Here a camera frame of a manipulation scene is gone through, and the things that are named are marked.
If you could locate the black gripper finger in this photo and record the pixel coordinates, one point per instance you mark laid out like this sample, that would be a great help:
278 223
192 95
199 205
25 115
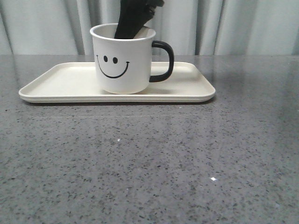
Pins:
133 15

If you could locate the white smiley mug black handle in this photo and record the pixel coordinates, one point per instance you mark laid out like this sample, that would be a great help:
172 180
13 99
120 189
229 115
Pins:
123 66

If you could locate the cream rectangular plastic tray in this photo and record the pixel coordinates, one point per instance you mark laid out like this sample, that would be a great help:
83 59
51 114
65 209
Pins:
76 82

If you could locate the pale grey curtain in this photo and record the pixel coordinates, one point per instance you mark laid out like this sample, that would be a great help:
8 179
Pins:
191 27

